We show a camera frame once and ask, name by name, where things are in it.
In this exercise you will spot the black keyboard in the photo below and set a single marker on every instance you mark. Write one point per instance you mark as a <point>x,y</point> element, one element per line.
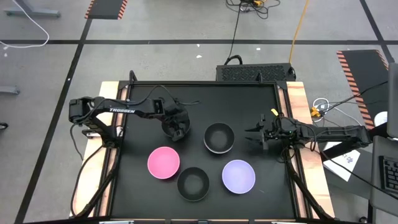
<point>390,174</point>

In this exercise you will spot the black computer case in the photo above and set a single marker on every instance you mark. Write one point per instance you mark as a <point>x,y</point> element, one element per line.
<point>255,73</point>

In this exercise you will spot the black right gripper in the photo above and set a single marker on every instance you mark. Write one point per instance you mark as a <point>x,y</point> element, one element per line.
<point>283,130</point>

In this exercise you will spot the white paper sheet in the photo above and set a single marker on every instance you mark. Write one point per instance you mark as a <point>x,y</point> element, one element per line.
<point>345,165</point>

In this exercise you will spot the grey monitor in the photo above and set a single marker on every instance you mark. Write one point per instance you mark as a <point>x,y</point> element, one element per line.
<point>393,99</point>

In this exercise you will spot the black hazard-striped floor mat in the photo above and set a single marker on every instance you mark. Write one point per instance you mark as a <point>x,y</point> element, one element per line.
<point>105,7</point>
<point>363,77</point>

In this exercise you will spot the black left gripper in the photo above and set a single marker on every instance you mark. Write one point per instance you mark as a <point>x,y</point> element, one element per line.
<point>175,116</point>

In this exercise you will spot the grey desk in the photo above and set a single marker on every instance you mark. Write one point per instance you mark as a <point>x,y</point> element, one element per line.
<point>384,205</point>

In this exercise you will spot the white ribbed bowl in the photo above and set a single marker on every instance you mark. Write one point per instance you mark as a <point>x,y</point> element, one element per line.
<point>218,152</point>

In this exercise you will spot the white round object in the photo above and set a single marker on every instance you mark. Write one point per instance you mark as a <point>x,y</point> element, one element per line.
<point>382,119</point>

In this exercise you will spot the purple ribbed bowl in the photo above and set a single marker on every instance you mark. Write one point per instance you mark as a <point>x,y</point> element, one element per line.
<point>238,176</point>

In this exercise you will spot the wooden table base board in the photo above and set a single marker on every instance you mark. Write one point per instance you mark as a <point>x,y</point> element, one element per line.
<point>93,174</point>

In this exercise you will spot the pink ribbed bowl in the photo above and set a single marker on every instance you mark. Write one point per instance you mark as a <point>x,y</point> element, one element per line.
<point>163,162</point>

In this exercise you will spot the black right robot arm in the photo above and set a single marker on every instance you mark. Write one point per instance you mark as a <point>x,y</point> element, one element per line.
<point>339,132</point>

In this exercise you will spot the grey metal stand foot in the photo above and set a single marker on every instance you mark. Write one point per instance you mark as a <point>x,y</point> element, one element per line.
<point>34,13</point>
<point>9,90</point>

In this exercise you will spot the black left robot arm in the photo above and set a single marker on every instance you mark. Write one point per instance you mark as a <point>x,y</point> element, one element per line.
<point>121,109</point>

